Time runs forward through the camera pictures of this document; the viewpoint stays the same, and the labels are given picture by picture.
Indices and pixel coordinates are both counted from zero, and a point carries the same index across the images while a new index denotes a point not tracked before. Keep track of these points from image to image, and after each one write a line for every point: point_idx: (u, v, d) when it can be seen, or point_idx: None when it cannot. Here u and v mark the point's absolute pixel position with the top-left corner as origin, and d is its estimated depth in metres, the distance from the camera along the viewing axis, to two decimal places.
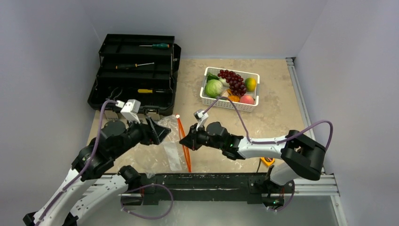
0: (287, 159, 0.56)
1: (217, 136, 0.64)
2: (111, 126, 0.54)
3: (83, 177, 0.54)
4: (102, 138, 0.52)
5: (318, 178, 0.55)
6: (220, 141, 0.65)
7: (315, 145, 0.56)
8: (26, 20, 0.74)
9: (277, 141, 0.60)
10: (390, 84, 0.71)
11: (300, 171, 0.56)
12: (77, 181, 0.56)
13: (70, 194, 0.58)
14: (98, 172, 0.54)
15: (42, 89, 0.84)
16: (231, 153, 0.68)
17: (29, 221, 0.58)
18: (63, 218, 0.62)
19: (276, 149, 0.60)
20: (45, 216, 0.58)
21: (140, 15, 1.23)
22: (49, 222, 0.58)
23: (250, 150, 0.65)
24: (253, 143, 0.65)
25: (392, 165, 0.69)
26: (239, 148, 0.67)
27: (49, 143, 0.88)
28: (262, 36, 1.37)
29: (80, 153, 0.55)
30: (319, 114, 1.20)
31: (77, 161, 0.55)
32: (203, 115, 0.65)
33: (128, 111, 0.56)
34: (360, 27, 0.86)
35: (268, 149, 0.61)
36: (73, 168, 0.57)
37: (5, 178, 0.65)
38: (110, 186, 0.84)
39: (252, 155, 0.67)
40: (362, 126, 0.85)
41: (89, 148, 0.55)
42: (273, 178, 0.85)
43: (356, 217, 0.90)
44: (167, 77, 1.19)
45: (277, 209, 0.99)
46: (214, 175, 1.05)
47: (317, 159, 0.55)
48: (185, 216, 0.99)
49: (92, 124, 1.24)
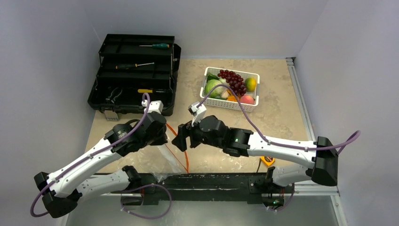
0: (318, 170, 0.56)
1: (213, 131, 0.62)
2: (156, 114, 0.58)
3: (113, 150, 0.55)
4: (147, 121, 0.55)
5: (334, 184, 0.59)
6: (218, 136, 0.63)
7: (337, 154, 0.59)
8: (27, 20, 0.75)
9: (307, 148, 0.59)
10: (390, 84, 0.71)
11: (322, 178, 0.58)
12: (105, 153, 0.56)
13: (92, 164, 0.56)
14: (126, 149, 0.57)
15: (42, 89, 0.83)
16: (235, 149, 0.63)
17: (42, 179, 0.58)
18: (74, 187, 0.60)
19: (304, 155, 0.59)
20: (60, 178, 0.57)
21: (140, 15, 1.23)
22: (62, 186, 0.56)
23: (265, 151, 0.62)
24: (271, 144, 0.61)
25: (392, 164, 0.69)
26: (251, 147, 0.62)
27: (48, 143, 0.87)
28: (262, 37, 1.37)
29: (116, 126, 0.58)
30: (318, 114, 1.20)
31: (113, 133, 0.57)
32: (197, 108, 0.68)
33: (154, 108, 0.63)
34: (360, 27, 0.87)
35: (295, 156, 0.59)
36: (105, 138, 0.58)
37: (4, 178, 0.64)
38: (115, 177, 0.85)
39: (261, 154, 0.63)
40: (362, 126, 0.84)
41: (124, 125, 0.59)
42: (275, 181, 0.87)
43: (356, 218, 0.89)
44: (167, 77, 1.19)
45: (277, 209, 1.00)
46: (214, 175, 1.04)
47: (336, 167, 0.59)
48: (185, 216, 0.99)
49: (92, 124, 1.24)
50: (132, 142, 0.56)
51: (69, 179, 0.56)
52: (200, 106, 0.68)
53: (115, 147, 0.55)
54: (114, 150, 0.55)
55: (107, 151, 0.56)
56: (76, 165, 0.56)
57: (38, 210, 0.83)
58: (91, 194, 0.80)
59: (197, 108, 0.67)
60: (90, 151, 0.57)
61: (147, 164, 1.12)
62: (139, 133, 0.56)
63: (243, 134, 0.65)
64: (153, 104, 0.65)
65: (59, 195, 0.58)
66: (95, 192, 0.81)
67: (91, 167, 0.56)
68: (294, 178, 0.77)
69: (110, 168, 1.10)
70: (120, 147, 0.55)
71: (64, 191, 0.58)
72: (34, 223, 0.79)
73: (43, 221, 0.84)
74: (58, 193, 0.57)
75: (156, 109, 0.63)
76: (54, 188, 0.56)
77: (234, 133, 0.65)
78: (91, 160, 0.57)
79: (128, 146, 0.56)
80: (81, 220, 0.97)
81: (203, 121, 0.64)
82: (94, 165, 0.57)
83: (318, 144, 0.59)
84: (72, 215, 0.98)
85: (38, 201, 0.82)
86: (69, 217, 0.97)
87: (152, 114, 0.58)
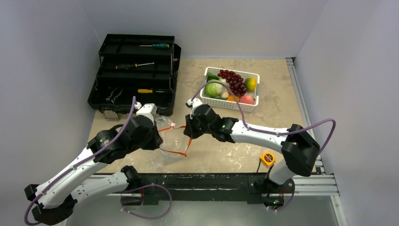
0: (286, 152, 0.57)
1: (202, 116, 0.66)
2: (140, 120, 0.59)
3: (96, 160, 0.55)
4: (131, 127, 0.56)
5: (310, 174, 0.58)
6: (207, 121, 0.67)
7: (312, 143, 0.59)
8: (27, 20, 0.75)
9: (278, 133, 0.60)
10: (390, 84, 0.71)
11: (294, 165, 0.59)
12: (88, 164, 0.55)
13: (76, 175, 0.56)
14: (110, 158, 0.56)
15: (42, 89, 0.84)
16: (221, 134, 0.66)
17: (31, 192, 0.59)
18: (64, 197, 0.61)
19: (275, 140, 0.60)
20: (47, 190, 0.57)
21: (140, 15, 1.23)
22: (49, 198, 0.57)
23: (245, 136, 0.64)
24: (250, 129, 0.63)
25: (392, 164, 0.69)
26: (233, 132, 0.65)
27: (48, 143, 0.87)
28: (262, 36, 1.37)
29: (99, 134, 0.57)
30: (319, 114, 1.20)
31: (95, 141, 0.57)
32: (192, 102, 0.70)
33: (147, 112, 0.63)
34: (360, 27, 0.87)
35: (267, 139, 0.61)
36: (88, 147, 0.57)
37: (4, 178, 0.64)
38: (112, 180, 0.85)
39: (244, 140, 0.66)
40: (362, 126, 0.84)
41: (108, 132, 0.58)
42: (272, 176, 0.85)
43: (356, 218, 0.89)
44: (167, 77, 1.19)
45: (277, 209, 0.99)
46: (214, 175, 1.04)
47: (312, 156, 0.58)
48: (185, 215, 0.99)
49: (92, 124, 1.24)
50: (115, 150, 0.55)
51: (55, 191, 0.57)
52: (195, 99, 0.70)
53: (98, 157, 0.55)
54: (97, 160, 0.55)
55: (90, 162, 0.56)
56: (59, 177, 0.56)
57: None
58: (90, 197, 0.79)
59: (192, 101, 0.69)
60: (72, 162, 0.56)
61: (147, 163, 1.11)
62: (124, 140, 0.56)
63: (232, 122, 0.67)
64: (146, 107, 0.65)
65: (49, 206, 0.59)
66: (92, 196, 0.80)
67: (76, 177, 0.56)
68: (290, 175, 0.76)
69: (110, 168, 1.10)
70: (102, 156, 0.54)
71: (53, 203, 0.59)
72: None
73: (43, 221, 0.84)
74: (46, 205, 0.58)
75: (147, 113, 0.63)
76: (43, 199, 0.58)
77: (223, 120, 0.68)
78: (75, 171, 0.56)
79: (111, 154, 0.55)
80: (82, 220, 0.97)
81: (196, 108, 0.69)
82: (78, 176, 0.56)
83: (290, 131, 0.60)
84: (72, 215, 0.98)
85: None
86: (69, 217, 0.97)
87: (137, 119, 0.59)
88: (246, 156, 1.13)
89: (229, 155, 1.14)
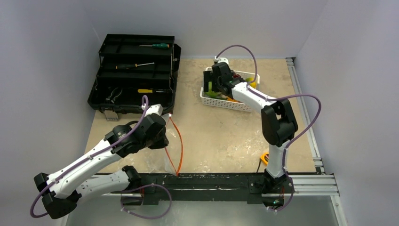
0: (263, 113, 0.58)
1: (216, 67, 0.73)
2: (156, 117, 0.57)
3: (113, 151, 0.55)
4: (146, 122, 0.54)
5: (275, 141, 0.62)
6: (219, 74, 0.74)
7: (291, 120, 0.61)
8: (26, 21, 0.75)
9: (267, 98, 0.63)
10: (390, 84, 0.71)
11: (266, 128, 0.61)
12: (105, 154, 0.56)
13: (91, 165, 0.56)
14: (126, 150, 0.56)
15: (42, 90, 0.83)
16: (225, 87, 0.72)
17: (42, 180, 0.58)
18: (74, 188, 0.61)
19: (262, 102, 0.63)
20: (60, 179, 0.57)
21: (140, 15, 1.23)
22: (61, 187, 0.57)
23: (241, 94, 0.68)
24: (247, 90, 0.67)
25: (392, 164, 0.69)
26: (235, 87, 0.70)
27: (48, 143, 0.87)
28: (262, 36, 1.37)
29: (115, 128, 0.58)
30: (318, 114, 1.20)
31: (112, 134, 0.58)
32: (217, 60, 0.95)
33: (154, 111, 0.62)
34: (360, 27, 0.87)
35: (255, 101, 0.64)
36: (105, 139, 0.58)
37: (4, 178, 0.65)
38: (114, 178, 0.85)
39: (241, 98, 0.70)
40: (363, 126, 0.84)
41: (124, 127, 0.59)
42: (268, 169, 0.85)
43: (356, 218, 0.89)
44: (167, 77, 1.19)
45: (277, 209, 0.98)
46: (214, 175, 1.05)
47: (285, 130, 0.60)
48: (185, 215, 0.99)
49: (92, 124, 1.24)
50: (132, 144, 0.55)
51: (69, 180, 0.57)
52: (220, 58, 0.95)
53: (115, 148, 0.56)
54: (114, 152, 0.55)
55: (107, 152, 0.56)
56: (75, 166, 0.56)
57: (39, 210, 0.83)
58: (91, 195, 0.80)
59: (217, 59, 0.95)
60: (89, 152, 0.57)
61: (147, 163, 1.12)
62: (139, 134, 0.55)
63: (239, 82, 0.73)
64: (152, 108, 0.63)
65: (59, 196, 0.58)
66: (93, 194, 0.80)
67: (91, 168, 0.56)
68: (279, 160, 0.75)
69: (110, 168, 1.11)
70: (120, 147, 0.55)
71: (64, 192, 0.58)
72: (34, 222, 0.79)
73: (43, 221, 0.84)
74: (57, 194, 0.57)
75: (155, 112, 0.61)
76: (54, 188, 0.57)
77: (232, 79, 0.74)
78: (91, 161, 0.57)
79: (128, 147, 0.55)
80: (82, 220, 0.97)
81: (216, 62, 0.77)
82: (93, 167, 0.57)
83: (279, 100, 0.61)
84: (71, 215, 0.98)
85: (38, 201, 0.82)
86: (69, 217, 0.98)
87: (153, 114, 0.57)
88: (246, 156, 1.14)
89: (230, 155, 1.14)
